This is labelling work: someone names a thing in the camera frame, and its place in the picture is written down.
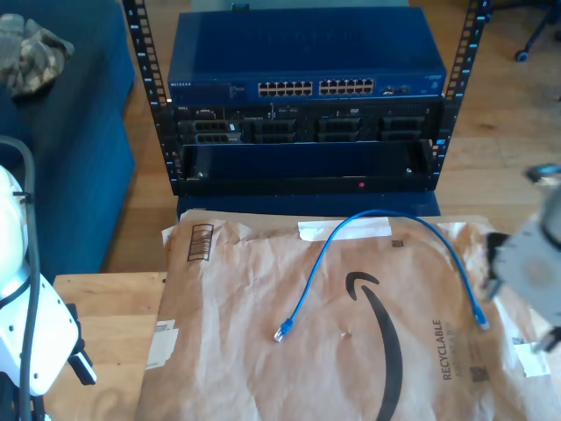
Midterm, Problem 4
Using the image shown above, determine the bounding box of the black equipment rack frame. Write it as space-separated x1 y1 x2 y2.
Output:
122 0 492 196

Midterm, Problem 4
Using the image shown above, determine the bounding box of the blue network cable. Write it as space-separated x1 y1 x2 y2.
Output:
273 209 491 344

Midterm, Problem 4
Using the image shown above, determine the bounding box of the office chair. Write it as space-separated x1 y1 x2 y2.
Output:
515 0 561 62

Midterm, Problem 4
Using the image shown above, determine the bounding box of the blue network switch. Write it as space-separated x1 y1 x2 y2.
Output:
167 7 448 104

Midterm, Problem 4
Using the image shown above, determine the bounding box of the black rack server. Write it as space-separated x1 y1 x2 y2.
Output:
173 101 444 145

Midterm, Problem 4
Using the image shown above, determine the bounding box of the blue sofa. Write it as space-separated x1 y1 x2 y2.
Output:
0 0 137 328

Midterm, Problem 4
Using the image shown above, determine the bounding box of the brown paper mailer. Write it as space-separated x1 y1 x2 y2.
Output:
135 209 561 421

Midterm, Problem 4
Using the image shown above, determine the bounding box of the blue base under rack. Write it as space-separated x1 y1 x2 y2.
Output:
177 192 442 217

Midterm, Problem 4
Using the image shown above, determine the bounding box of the camouflage cloth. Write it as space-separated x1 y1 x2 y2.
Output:
0 12 75 98

